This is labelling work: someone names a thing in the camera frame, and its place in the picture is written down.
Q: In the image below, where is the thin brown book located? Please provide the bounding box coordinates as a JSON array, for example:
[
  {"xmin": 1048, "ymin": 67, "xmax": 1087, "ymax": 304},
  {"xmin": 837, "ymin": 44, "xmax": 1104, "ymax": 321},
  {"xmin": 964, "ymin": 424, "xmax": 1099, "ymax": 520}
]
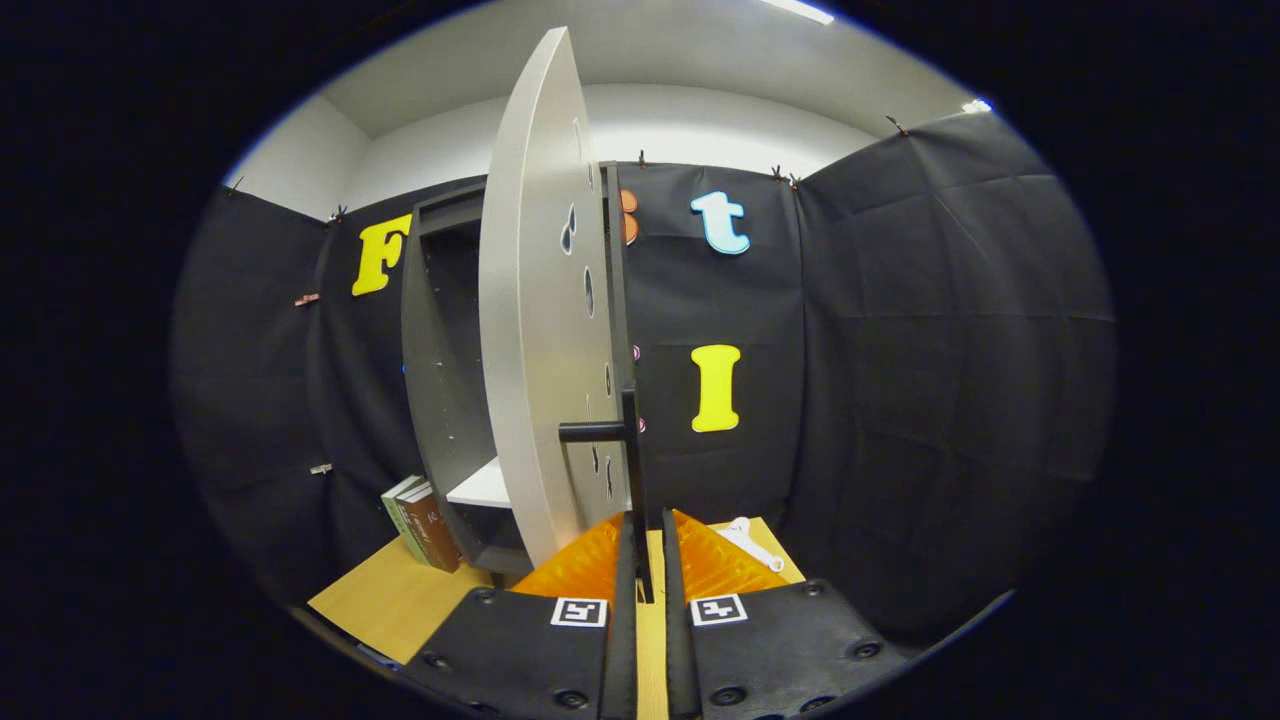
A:
[{"xmin": 395, "ymin": 483, "xmax": 446, "ymax": 571}]

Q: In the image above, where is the white cabinet shelf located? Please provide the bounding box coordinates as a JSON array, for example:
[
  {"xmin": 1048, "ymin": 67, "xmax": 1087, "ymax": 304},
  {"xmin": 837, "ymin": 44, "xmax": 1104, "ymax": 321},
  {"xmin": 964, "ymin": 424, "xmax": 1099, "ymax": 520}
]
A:
[{"xmin": 447, "ymin": 458, "xmax": 513, "ymax": 509}]

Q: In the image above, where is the long ceiling light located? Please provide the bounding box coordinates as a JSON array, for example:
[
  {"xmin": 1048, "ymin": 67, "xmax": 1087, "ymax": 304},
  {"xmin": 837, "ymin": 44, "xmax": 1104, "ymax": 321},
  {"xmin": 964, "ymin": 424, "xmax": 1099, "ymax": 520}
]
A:
[{"xmin": 760, "ymin": 0, "xmax": 836, "ymax": 26}]

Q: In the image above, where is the beige cabinet door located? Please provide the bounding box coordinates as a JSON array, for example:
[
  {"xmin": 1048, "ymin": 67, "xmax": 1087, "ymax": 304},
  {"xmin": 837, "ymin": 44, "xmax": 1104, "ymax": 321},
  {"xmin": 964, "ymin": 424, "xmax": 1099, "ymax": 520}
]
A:
[{"xmin": 478, "ymin": 27, "xmax": 633, "ymax": 569}]

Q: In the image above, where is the dark grey cabinet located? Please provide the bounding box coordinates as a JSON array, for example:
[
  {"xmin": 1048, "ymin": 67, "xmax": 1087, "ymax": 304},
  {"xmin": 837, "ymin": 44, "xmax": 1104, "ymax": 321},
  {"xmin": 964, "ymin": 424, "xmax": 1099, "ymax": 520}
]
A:
[{"xmin": 402, "ymin": 163, "xmax": 641, "ymax": 586}]

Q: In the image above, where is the thick brown book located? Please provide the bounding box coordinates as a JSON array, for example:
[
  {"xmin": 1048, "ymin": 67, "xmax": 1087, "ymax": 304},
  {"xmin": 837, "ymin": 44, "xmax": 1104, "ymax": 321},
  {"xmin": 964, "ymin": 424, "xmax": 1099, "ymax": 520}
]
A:
[{"xmin": 405, "ymin": 490, "xmax": 463, "ymax": 573}]

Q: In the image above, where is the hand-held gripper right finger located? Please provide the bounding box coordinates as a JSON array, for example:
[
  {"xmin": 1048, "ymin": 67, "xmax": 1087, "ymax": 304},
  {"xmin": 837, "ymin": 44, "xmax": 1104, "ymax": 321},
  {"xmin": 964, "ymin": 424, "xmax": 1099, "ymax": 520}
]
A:
[{"xmin": 662, "ymin": 508, "xmax": 911, "ymax": 720}]

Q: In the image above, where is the black backdrop cloth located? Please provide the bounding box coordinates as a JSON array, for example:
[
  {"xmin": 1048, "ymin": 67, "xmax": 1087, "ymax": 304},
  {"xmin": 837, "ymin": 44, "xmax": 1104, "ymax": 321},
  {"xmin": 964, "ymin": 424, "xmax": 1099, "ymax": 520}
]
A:
[{"xmin": 170, "ymin": 110, "xmax": 1119, "ymax": 641}]

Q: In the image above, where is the black door handle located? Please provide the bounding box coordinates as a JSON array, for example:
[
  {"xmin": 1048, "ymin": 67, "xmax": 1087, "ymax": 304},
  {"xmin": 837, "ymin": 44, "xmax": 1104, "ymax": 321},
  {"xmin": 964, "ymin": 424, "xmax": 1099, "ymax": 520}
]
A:
[{"xmin": 558, "ymin": 388, "xmax": 656, "ymax": 604}]

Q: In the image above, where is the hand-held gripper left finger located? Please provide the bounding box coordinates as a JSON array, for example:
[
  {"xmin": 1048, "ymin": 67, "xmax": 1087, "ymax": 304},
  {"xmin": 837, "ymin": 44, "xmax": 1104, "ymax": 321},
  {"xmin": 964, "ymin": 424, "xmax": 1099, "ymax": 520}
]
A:
[{"xmin": 400, "ymin": 512, "xmax": 638, "ymax": 720}]

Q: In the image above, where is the green white plush toy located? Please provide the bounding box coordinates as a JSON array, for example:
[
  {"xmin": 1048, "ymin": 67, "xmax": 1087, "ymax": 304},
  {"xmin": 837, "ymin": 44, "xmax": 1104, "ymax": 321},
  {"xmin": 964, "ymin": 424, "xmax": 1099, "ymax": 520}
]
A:
[{"xmin": 716, "ymin": 517, "xmax": 786, "ymax": 573}]

